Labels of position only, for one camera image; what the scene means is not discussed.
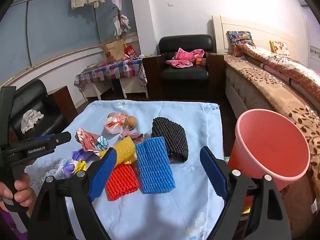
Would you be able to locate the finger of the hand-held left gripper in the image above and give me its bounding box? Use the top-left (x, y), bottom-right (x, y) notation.
top-left (37, 131), bottom-right (72, 149)

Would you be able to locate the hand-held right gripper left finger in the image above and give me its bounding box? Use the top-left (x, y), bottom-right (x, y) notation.
top-left (27, 147), bottom-right (118, 240)

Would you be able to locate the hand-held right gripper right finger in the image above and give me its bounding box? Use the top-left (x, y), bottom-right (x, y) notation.
top-left (199, 146), bottom-right (293, 240)

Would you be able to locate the red foam fruit net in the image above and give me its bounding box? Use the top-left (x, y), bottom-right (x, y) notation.
top-left (105, 164), bottom-right (140, 202)

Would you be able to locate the yellow wrapper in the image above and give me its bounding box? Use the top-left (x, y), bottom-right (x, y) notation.
top-left (74, 160), bottom-right (87, 174)

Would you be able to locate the red foil snack wrapper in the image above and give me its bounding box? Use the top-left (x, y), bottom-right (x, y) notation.
top-left (75, 128), bottom-right (109, 153)

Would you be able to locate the purple plastic wrapper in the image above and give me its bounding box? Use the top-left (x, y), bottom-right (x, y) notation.
top-left (56, 150), bottom-right (98, 178)

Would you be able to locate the yellow foam fruit net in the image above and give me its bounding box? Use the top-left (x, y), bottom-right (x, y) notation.
top-left (99, 137), bottom-right (138, 167)

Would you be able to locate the white orange plastic wrapper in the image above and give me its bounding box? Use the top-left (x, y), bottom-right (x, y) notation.
top-left (104, 113), bottom-right (128, 133)

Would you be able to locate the clear red candy wrapper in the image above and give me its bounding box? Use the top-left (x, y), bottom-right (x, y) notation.
top-left (120, 131), bottom-right (150, 144)

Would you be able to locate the blue foam fruit net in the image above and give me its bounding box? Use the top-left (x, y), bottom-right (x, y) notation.
top-left (135, 137), bottom-right (176, 194)

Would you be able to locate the black foam fruit net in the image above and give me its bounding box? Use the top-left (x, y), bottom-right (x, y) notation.
top-left (151, 117), bottom-right (189, 163)

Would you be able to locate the brown walnut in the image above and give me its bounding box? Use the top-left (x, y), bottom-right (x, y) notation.
top-left (125, 116), bottom-right (138, 130)

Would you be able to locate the pink plastic bin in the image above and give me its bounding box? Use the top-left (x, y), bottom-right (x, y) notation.
top-left (227, 109), bottom-right (311, 193)

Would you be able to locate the person's left hand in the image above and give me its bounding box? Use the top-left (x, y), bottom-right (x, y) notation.
top-left (0, 173), bottom-right (38, 213)

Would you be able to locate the white crumpled cloth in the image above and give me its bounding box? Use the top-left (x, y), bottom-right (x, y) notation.
top-left (21, 109), bottom-right (44, 134)

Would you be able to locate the black armchair with white cloth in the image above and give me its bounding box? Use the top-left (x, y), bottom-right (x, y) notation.
top-left (10, 79), bottom-right (78, 140)

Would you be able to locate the yellow book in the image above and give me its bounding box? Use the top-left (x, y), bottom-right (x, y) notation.
top-left (240, 194), bottom-right (255, 221)

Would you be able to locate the table with checkered cloth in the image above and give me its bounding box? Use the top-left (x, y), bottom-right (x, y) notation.
top-left (74, 59), bottom-right (144, 88)

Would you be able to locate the white side table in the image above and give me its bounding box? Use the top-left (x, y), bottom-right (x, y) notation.
top-left (84, 76), bottom-right (149, 100)

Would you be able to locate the brown paper bag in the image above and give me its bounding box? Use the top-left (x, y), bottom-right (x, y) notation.
top-left (101, 40), bottom-right (125, 62)

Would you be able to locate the black armchair with pink clothing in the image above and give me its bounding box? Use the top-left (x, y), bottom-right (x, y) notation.
top-left (142, 34), bottom-right (227, 98)

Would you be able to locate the bed with brown blanket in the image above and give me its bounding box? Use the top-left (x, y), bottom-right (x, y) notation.
top-left (224, 55), bottom-right (320, 205)

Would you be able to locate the blue window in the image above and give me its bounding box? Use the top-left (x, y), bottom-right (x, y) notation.
top-left (0, 0), bottom-right (138, 85)

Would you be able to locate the red gift bag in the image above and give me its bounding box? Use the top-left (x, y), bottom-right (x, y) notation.
top-left (124, 45), bottom-right (137, 58)

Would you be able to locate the pink clothing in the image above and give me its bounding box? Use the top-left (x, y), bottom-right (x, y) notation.
top-left (166, 47), bottom-right (205, 68)

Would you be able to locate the wooden coat rack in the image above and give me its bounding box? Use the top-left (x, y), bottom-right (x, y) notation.
top-left (113, 5), bottom-right (131, 40)

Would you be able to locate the dotted pink quilt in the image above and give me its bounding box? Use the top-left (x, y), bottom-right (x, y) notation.
top-left (236, 42), bottom-right (320, 103)

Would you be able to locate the colourful cartoon pillow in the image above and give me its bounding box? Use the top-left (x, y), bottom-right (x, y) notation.
top-left (227, 31), bottom-right (255, 47)

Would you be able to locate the yellow flowered pillow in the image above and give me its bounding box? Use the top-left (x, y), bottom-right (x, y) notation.
top-left (269, 40), bottom-right (292, 59)

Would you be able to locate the cream bed headboard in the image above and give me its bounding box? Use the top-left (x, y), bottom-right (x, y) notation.
top-left (212, 15), bottom-right (308, 68)

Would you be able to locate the white wardrobe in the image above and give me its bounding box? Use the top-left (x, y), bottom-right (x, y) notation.
top-left (301, 2), bottom-right (320, 75)

